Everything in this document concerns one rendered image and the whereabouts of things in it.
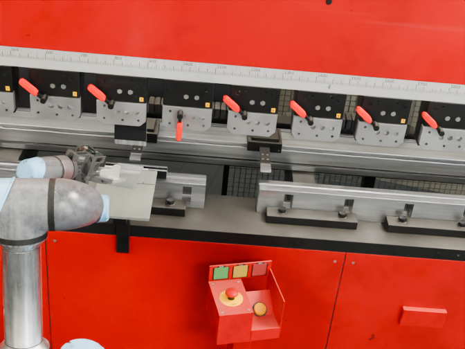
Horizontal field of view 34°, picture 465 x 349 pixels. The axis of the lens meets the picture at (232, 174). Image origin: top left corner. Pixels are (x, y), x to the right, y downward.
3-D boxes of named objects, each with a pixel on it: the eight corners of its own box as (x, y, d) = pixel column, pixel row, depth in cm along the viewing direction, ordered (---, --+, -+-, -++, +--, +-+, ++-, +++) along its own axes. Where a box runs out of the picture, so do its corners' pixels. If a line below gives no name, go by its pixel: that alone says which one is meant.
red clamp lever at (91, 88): (89, 85, 223) (114, 106, 226) (91, 79, 226) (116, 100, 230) (85, 89, 223) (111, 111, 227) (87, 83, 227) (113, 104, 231)
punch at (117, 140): (114, 145, 242) (114, 118, 237) (115, 142, 244) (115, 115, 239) (145, 147, 243) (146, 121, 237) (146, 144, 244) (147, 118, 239)
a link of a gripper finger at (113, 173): (133, 170, 223) (104, 163, 219) (126, 188, 225) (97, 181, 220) (131, 165, 225) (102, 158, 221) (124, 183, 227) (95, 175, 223)
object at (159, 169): (104, 174, 247) (104, 166, 246) (106, 169, 250) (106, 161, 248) (166, 179, 248) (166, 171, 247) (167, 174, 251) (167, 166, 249)
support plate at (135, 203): (87, 217, 224) (87, 214, 223) (101, 169, 246) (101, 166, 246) (149, 221, 225) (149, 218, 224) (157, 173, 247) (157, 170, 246)
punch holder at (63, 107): (30, 118, 233) (28, 68, 224) (37, 104, 240) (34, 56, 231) (79, 121, 234) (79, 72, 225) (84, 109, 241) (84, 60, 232)
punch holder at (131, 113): (96, 122, 234) (96, 73, 225) (100, 110, 241) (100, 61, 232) (145, 127, 235) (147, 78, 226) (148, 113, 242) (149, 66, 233)
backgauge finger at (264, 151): (247, 174, 253) (248, 160, 250) (246, 135, 275) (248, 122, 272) (283, 176, 253) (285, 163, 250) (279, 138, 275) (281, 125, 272)
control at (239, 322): (216, 345, 230) (221, 300, 221) (205, 309, 243) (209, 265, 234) (279, 338, 235) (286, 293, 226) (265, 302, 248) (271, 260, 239)
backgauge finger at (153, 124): (115, 163, 251) (116, 150, 248) (126, 125, 273) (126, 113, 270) (152, 166, 251) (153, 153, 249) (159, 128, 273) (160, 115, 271)
